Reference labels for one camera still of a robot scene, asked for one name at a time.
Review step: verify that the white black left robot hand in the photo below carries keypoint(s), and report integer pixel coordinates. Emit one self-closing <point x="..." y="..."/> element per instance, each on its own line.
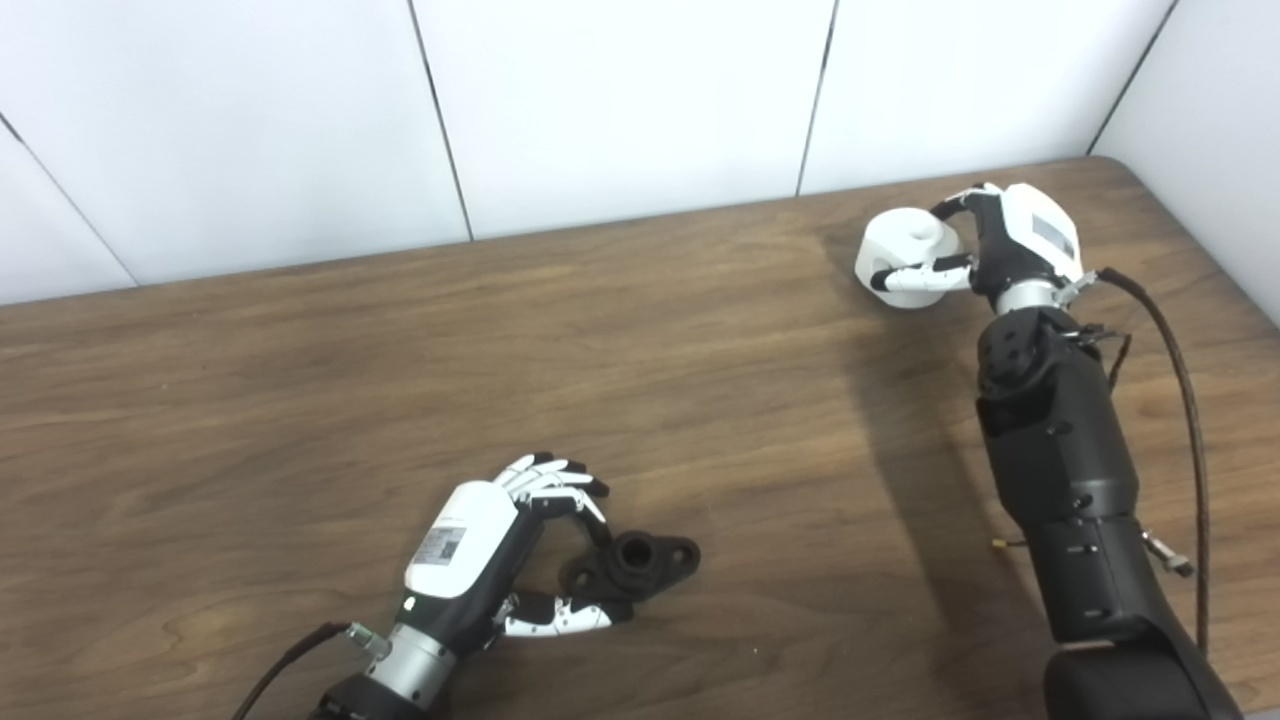
<point x="455" y="545"/>

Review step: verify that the round white plastic piece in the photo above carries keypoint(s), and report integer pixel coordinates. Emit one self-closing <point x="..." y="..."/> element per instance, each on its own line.
<point x="905" y="245"/>

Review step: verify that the black flanged holder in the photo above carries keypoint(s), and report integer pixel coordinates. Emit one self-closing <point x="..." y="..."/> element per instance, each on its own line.
<point x="650" y="560"/>

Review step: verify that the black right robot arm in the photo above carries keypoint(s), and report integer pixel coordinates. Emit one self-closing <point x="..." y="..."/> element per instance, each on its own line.
<point x="1070" y="480"/>

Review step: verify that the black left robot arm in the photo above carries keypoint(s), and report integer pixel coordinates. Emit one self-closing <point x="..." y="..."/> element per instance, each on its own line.
<point x="365" y="702"/>

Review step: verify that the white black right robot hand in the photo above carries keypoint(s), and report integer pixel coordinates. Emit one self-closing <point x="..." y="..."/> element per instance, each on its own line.
<point x="1025" y="240"/>

